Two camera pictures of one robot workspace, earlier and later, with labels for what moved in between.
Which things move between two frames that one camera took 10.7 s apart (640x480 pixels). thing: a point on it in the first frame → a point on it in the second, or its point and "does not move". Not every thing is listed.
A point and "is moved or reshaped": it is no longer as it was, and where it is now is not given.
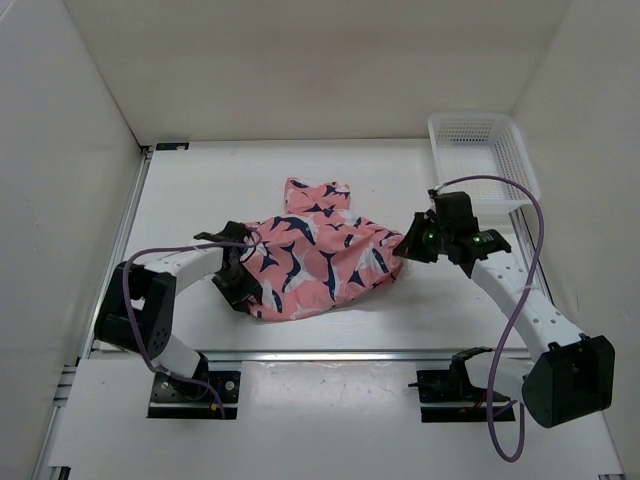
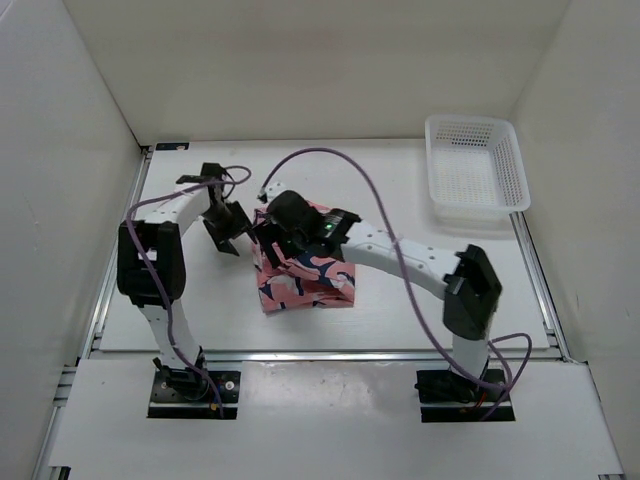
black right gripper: x=410 y=247 → x=268 y=231
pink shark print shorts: x=318 y=256 is moved or reshaped
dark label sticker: x=171 y=146 does not move
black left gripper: x=237 y=296 → x=241 y=223
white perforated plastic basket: x=476 y=145 does not move
